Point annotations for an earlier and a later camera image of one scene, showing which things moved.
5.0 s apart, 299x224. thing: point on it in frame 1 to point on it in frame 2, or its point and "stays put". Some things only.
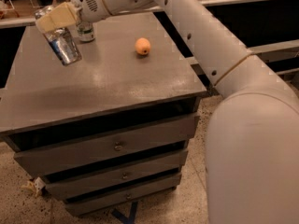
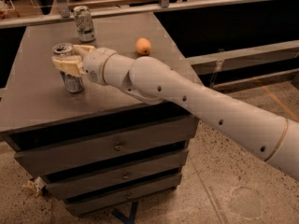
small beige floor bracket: [36, 185] stays put
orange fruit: [142, 46] stays put
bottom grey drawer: [85, 204] stays put
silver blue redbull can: [62, 40] to [74, 84]
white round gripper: [88, 1] to [93, 64]
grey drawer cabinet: [111, 127] stays put
